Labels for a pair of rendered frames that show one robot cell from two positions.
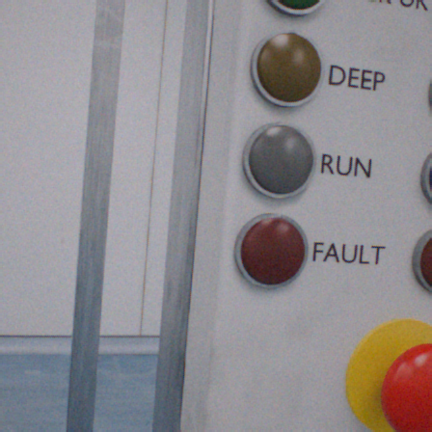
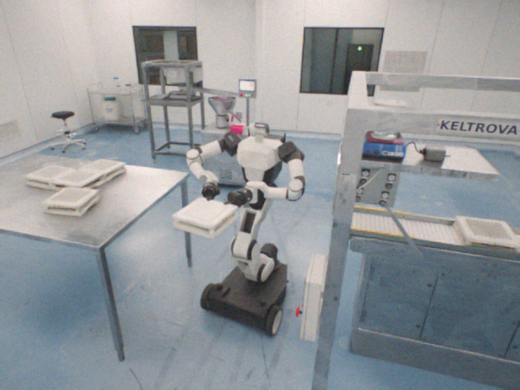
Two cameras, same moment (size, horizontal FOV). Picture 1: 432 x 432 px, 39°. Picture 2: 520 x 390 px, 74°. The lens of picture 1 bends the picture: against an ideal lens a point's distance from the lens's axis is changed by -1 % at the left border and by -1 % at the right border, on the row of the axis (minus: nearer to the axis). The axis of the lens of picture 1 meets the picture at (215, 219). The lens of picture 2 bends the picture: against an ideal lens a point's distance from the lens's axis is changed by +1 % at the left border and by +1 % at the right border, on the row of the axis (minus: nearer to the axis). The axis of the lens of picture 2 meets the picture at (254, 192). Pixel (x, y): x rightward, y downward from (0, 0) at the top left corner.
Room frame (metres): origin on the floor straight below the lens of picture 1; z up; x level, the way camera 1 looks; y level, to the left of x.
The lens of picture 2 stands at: (0.59, -1.02, 1.94)
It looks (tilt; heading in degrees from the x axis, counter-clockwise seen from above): 25 degrees down; 120
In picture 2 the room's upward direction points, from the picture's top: 1 degrees clockwise
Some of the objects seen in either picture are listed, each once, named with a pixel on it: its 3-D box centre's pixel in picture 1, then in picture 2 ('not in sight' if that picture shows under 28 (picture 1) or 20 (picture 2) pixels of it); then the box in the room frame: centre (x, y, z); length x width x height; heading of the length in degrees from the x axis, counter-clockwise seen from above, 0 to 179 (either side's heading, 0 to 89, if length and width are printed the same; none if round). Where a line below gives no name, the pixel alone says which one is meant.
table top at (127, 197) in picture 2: not in sight; (60, 190); (-1.74, 0.22, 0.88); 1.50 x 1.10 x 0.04; 15
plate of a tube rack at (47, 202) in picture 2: not in sight; (71, 197); (-1.41, 0.10, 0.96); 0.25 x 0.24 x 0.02; 111
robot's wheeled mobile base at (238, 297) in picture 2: not in sight; (255, 279); (-0.48, 0.84, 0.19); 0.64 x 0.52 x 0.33; 94
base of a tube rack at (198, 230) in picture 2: not in sight; (206, 220); (-0.43, 0.23, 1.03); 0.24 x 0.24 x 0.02; 3
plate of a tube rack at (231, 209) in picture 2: not in sight; (205, 212); (-0.43, 0.23, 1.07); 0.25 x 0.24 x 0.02; 3
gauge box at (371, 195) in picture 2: not in sight; (374, 182); (0.30, 0.68, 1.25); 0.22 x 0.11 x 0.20; 15
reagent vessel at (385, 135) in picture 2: not in sight; (387, 117); (0.29, 0.77, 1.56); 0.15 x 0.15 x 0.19
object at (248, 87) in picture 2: not in sight; (247, 102); (-1.83, 2.91, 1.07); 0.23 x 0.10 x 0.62; 20
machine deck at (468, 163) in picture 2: not in sight; (417, 157); (0.45, 0.86, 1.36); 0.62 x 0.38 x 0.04; 15
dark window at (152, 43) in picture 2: not in sight; (166, 57); (-4.68, 4.46, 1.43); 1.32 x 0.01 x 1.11; 20
